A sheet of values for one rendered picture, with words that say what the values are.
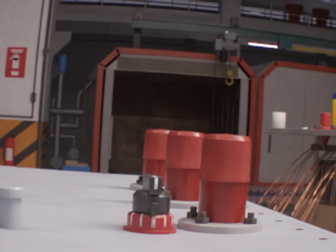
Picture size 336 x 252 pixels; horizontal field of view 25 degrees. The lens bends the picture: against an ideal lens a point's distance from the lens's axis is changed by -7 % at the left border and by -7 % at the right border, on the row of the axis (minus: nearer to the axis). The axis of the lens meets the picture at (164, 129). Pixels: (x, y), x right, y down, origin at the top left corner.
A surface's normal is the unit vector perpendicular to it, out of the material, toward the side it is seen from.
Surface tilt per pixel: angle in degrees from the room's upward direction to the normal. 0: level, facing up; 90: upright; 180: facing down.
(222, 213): 90
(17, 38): 90
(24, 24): 90
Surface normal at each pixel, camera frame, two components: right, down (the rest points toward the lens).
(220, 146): -0.29, -0.04
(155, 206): 0.14, 0.01
